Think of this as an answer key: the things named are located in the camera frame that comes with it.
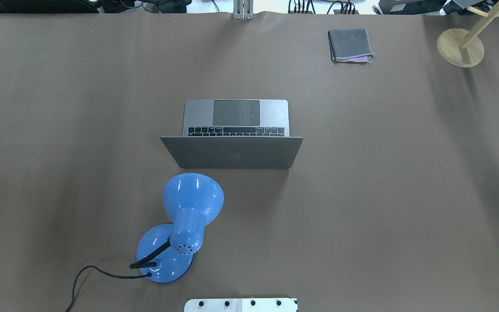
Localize black equipment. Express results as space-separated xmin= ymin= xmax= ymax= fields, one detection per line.
xmin=378 ymin=0 xmax=447 ymax=15
xmin=0 ymin=0 xmax=98 ymax=14

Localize grey laptop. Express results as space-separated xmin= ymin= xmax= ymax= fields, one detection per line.
xmin=161 ymin=99 xmax=303 ymax=169

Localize black lamp power cable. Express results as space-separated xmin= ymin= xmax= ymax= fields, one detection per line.
xmin=65 ymin=265 xmax=152 ymax=312

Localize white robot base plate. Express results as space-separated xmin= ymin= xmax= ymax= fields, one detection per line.
xmin=184 ymin=298 xmax=298 ymax=312

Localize black equipment top right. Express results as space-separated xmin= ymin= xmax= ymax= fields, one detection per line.
xmin=378 ymin=0 xmax=447 ymax=15

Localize folded grey cloth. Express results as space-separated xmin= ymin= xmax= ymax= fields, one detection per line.
xmin=327 ymin=28 xmax=374 ymax=63

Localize wooden stand with round base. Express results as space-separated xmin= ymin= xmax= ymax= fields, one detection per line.
xmin=436 ymin=2 xmax=499 ymax=68

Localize black cables at back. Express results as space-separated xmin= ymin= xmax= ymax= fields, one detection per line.
xmin=288 ymin=0 xmax=360 ymax=15

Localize black equipment top left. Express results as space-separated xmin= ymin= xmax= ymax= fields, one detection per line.
xmin=0 ymin=0 xmax=98 ymax=14

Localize grey metal mounting post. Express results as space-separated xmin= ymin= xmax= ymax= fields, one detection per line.
xmin=232 ymin=0 xmax=254 ymax=20

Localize blue desk lamp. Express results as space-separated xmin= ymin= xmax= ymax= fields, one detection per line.
xmin=130 ymin=172 xmax=224 ymax=283

